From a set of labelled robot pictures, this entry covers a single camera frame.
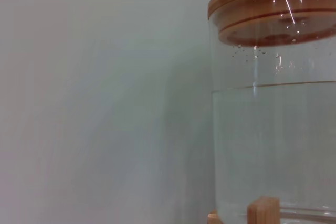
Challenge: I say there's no glass water dispenser jar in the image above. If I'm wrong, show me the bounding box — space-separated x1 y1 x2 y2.
207 0 336 224

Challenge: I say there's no wooden dispenser stand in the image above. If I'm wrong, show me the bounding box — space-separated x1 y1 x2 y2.
207 196 280 224

